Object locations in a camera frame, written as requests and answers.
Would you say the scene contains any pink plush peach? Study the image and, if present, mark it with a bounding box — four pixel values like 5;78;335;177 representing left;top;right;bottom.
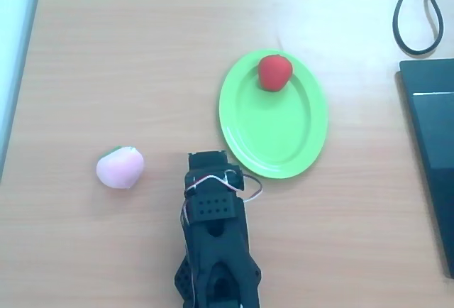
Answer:
96;145;146;191

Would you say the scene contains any green oval plate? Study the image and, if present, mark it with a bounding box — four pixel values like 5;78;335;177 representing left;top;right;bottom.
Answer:
218;48;329;180

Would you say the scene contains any red plush strawberry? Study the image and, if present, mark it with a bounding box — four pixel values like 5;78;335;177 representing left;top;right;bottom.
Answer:
257;54;294;93

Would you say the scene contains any black laptop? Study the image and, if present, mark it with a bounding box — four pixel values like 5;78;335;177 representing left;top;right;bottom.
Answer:
395;57;454;281

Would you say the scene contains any white red gripper servo cable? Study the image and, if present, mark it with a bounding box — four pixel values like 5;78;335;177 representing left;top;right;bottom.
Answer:
179;170;264;231

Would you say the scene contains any black looped cable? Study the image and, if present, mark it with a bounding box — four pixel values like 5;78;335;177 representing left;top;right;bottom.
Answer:
392;0;454;57

